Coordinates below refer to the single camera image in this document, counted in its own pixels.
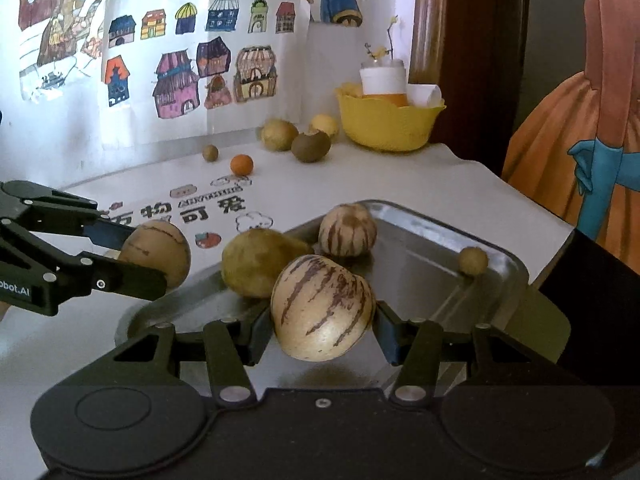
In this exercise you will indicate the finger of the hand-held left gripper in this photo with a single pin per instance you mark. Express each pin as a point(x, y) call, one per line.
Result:
point(107, 232)
point(135, 282)

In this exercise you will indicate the yellow plastic bowl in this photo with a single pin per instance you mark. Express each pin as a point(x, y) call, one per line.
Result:
point(385, 127)

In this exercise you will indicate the yellow lemon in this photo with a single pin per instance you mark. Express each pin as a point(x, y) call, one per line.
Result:
point(325, 124)

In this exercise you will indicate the small orange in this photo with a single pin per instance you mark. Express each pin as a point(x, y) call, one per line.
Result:
point(242, 165)

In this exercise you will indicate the brown kiwi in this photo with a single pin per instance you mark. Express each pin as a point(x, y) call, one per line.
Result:
point(310, 147)

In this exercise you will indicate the dark wooden door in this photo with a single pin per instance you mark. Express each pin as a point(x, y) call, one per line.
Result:
point(480, 60)

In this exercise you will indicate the metal tray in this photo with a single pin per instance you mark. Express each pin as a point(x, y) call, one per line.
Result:
point(425, 270)

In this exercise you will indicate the yellow-green round fruit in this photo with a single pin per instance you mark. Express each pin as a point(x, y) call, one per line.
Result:
point(250, 265)
point(279, 135)

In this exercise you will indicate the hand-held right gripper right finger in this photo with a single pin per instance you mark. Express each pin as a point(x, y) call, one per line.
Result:
point(387, 341)

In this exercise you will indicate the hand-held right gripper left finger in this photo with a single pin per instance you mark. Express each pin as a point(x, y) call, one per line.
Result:
point(260, 341)

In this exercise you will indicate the small tan round fruit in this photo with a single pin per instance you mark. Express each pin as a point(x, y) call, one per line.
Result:
point(210, 153)
point(473, 261)

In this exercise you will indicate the white and orange jar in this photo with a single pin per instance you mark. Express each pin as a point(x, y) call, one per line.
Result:
point(382, 77)

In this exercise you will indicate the striped pepino melon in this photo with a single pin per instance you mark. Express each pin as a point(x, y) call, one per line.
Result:
point(320, 305)
point(347, 230)

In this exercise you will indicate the orange dress girl poster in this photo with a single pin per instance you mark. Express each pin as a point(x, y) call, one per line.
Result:
point(610, 60)

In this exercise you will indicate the wooden door frame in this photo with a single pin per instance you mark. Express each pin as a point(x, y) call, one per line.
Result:
point(425, 20)

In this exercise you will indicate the houses drawing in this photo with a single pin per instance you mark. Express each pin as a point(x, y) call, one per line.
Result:
point(140, 125)

